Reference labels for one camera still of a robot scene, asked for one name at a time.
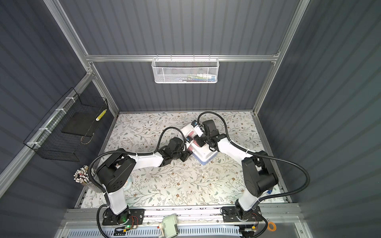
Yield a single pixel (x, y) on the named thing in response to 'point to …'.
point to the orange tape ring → (274, 225)
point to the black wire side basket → (62, 133)
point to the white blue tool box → (203, 154)
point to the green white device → (168, 227)
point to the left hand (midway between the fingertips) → (189, 149)
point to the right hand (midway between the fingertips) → (199, 137)
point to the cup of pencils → (82, 175)
